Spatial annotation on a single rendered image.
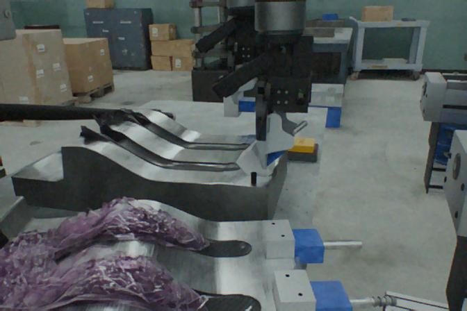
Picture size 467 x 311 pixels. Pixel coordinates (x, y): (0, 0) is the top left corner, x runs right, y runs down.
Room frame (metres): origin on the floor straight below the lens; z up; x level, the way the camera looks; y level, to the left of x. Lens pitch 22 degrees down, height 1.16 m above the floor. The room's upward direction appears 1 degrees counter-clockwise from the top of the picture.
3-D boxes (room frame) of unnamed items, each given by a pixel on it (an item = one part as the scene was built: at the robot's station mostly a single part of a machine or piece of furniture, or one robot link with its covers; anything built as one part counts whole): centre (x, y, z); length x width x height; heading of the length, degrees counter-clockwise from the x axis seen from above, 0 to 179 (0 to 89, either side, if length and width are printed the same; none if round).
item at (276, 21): (0.62, -0.08, 1.14); 0.08 x 0.08 x 0.05
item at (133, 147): (0.73, 0.13, 0.92); 0.35 x 0.16 x 0.09; 74
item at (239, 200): (0.74, 0.14, 0.87); 0.50 x 0.26 x 0.14; 74
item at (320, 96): (3.91, -0.87, 0.28); 0.61 x 0.41 x 0.15; 72
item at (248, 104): (0.92, -0.06, 0.93); 0.13 x 0.05 x 0.05; 74
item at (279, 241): (0.44, -0.11, 0.86); 0.13 x 0.05 x 0.05; 92
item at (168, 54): (7.54, 0.99, 0.42); 0.86 x 0.33 x 0.83; 72
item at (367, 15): (6.30, -2.31, 0.94); 0.41 x 0.33 x 0.29; 79
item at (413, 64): (6.24, -2.46, 0.47); 1.10 x 0.52 x 0.94; 80
